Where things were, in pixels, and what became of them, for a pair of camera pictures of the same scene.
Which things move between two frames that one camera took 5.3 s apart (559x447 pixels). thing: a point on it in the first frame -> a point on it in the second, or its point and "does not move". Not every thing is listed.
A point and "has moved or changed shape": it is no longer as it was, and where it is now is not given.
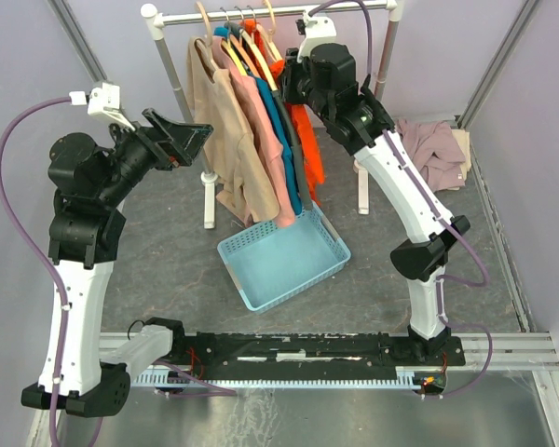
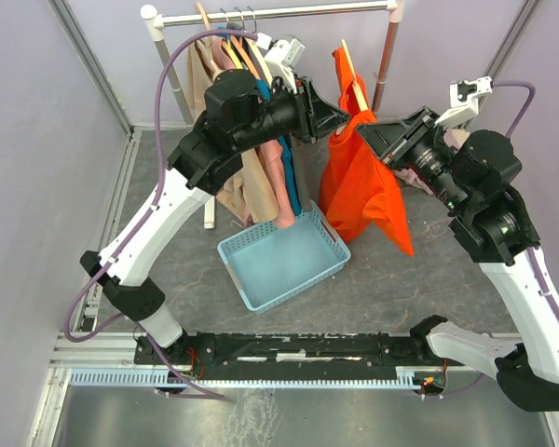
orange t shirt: x=306 y=137 -> x=356 y=187
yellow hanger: x=227 y=44 does not move
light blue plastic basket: x=271 y=264 does not move
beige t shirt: x=241 y=153 does not move
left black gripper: x=181 y=143 -> x=317 y=117
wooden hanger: x=270 y=40 has moved or changed shape
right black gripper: x=290 y=73 -> x=391 y=142
